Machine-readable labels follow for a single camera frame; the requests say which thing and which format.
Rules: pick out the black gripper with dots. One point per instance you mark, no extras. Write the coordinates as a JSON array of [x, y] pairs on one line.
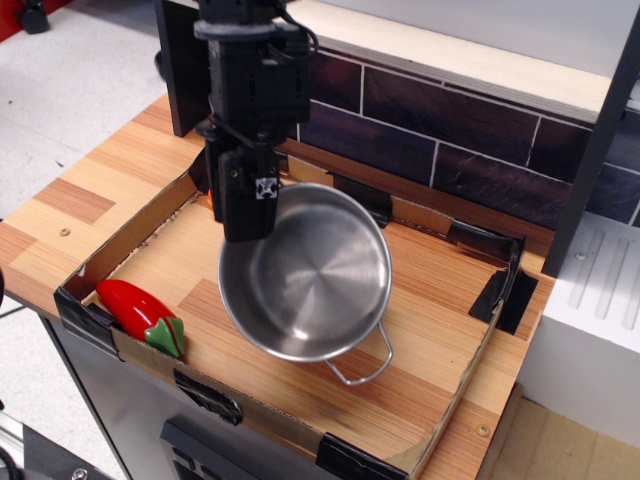
[[259, 90]]

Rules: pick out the shiny metal pot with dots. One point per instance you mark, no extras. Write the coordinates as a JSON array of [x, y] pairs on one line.
[[317, 286]]

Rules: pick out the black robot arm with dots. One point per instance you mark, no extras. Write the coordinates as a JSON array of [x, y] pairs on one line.
[[251, 12]]

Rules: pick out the cardboard fence with black tape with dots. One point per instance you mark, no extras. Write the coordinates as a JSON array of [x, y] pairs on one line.
[[432, 413]]

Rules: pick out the orange salmon sushi toy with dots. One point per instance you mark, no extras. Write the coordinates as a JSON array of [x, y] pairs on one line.
[[210, 201]]

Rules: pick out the red chili pepper toy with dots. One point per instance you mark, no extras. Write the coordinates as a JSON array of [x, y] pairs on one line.
[[143, 317]]

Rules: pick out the black chair caster wheel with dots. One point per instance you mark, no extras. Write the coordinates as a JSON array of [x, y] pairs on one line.
[[33, 17]]

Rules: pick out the black oven control panel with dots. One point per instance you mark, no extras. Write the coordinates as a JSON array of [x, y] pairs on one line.
[[199, 454]]

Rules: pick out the dark brick backsplash panel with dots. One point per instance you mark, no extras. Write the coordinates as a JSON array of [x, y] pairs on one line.
[[482, 134]]

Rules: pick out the white ribbed sink drainer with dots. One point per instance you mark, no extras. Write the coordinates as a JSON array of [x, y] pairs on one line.
[[583, 362]]

